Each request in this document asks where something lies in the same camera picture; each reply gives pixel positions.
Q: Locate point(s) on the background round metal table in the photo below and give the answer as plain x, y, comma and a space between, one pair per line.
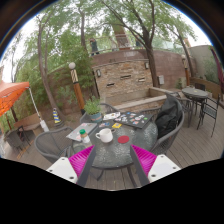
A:
194, 94

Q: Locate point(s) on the yellow card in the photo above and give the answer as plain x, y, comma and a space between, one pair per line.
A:
117, 125

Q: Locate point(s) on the red round coaster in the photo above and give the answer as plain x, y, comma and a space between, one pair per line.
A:
123, 139

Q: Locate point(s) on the round glass patio table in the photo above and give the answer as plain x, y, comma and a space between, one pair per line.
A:
116, 154

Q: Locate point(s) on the grey wicker chair right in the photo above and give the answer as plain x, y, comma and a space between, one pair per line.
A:
163, 144

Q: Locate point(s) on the small green-capped bottle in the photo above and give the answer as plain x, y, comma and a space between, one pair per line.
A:
84, 136

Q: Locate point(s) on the black backpack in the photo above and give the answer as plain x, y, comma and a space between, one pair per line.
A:
168, 116

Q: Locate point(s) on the grey wicker chair left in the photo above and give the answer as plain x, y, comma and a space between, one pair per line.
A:
54, 144

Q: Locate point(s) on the black sticker-covered laptop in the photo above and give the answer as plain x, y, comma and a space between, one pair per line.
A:
137, 120

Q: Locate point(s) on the silver laptop with stickers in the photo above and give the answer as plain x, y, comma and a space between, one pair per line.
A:
76, 133

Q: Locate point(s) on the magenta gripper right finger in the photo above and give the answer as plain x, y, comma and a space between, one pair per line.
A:
143, 161

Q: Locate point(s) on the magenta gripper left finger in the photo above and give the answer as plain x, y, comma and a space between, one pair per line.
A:
81, 162

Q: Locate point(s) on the orange patio umbrella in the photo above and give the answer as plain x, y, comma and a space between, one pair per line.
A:
9, 93

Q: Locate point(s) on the white ceramic mug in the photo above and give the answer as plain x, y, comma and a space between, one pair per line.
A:
105, 135

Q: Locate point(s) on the blue yellow striped cone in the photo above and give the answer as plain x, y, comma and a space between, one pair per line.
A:
56, 116

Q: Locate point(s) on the striped wooden lamp post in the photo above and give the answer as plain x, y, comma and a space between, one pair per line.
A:
76, 86

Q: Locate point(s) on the black metal chair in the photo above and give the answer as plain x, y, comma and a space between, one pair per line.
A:
209, 106

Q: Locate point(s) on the potted green plant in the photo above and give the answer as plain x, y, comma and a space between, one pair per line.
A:
92, 108

